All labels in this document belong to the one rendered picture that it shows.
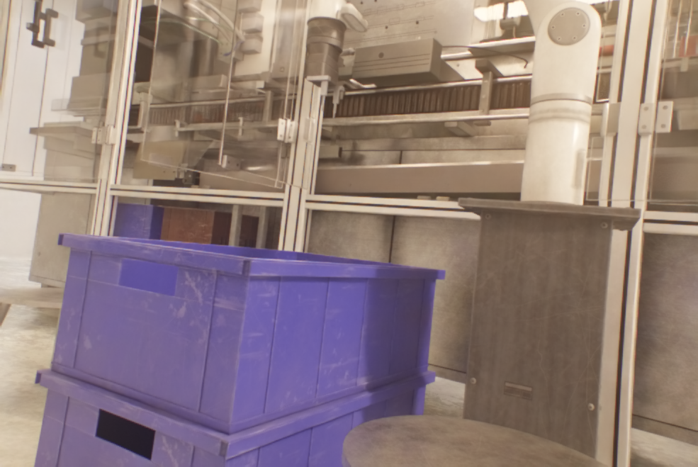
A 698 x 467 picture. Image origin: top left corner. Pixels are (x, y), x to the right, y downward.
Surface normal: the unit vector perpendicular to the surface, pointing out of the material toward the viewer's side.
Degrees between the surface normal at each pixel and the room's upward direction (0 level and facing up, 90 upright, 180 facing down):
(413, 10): 90
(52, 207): 90
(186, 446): 90
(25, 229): 90
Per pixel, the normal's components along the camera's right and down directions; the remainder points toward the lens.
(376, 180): -0.55, -0.11
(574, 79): -0.22, -0.07
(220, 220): 0.83, 0.07
